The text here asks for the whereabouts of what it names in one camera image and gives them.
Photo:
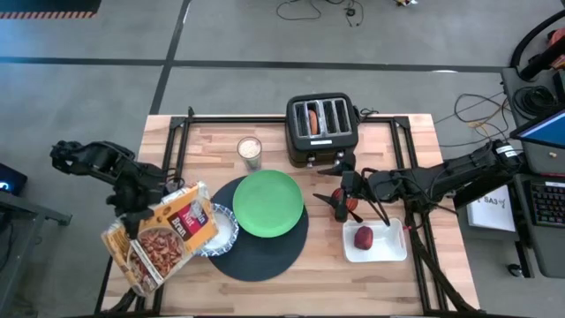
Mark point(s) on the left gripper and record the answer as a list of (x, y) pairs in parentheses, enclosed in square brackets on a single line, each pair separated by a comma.
[(130, 199)]

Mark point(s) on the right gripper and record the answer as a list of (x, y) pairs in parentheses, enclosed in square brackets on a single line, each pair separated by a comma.
[(353, 183)]

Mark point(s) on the Raisin Nut Bran cereal box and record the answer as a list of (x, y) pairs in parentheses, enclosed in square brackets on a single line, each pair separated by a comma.
[(167, 238)]

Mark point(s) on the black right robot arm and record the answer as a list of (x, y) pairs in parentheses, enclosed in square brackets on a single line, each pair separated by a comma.
[(454, 174)]

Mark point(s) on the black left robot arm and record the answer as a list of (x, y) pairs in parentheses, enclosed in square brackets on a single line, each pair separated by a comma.
[(101, 161)]

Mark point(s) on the red faceted plastic cup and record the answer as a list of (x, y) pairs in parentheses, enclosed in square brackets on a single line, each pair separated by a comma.
[(351, 204)]

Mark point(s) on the black four-slot toaster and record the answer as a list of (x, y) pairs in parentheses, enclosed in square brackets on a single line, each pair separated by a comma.
[(321, 132)]

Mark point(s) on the red apple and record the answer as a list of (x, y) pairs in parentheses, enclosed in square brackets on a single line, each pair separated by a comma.
[(363, 238)]

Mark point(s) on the orange toast in toaster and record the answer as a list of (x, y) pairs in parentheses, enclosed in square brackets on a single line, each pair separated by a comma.
[(313, 122)]

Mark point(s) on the green plate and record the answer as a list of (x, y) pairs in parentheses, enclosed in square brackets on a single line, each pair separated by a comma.
[(268, 204)]

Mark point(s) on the white plastic tray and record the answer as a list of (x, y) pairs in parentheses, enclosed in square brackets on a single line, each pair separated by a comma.
[(388, 243)]

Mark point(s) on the glass of white rice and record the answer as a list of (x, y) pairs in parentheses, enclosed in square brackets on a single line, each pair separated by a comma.
[(250, 152)]

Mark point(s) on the blue white patterned bowl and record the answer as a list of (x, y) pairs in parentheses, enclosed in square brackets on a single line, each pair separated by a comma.
[(225, 232)]

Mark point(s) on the black round woven placemat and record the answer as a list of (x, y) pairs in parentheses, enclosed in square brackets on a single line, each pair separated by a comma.
[(260, 258)]

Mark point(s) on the grey side table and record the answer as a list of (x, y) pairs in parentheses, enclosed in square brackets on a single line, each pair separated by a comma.
[(26, 229)]

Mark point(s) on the black device with blue light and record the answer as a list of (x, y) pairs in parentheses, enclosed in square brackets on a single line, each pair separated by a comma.
[(11, 179)]

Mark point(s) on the white paper sheet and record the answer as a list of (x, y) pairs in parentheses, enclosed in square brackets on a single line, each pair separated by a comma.
[(492, 209)]

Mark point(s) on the black keyboard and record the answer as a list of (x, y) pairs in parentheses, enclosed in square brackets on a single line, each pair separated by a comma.
[(549, 204)]

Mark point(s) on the laptop with blue screen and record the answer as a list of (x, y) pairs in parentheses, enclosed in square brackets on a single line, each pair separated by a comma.
[(545, 130)]

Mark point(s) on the black mat with hazard stripe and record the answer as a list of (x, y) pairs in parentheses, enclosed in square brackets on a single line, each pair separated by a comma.
[(48, 6)]

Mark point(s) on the orange black tool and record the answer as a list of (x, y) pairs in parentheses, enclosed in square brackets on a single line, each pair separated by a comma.
[(557, 44)]

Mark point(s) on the black aluminium table frame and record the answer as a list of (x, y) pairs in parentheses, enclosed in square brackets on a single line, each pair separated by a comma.
[(291, 119)]

